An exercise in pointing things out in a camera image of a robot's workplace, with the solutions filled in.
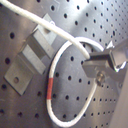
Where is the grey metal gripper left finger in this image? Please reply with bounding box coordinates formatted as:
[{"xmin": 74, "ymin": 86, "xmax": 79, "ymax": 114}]
[{"xmin": 81, "ymin": 50, "xmax": 114, "ymax": 84}]

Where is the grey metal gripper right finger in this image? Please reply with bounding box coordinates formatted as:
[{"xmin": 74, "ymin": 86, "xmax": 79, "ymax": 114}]
[{"xmin": 107, "ymin": 38, "xmax": 128, "ymax": 72}]

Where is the white cable with red band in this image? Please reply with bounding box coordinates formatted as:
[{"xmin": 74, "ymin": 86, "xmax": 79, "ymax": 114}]
[{"xmin": 0, "ymin": 0, "xmax": 109, "ymax": 128}]

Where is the grey metal cable clip bracket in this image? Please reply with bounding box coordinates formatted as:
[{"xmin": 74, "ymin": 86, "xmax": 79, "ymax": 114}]
[{"xmin": 3, "ymin": 13, "xmax": 58, "ymax": 96}]

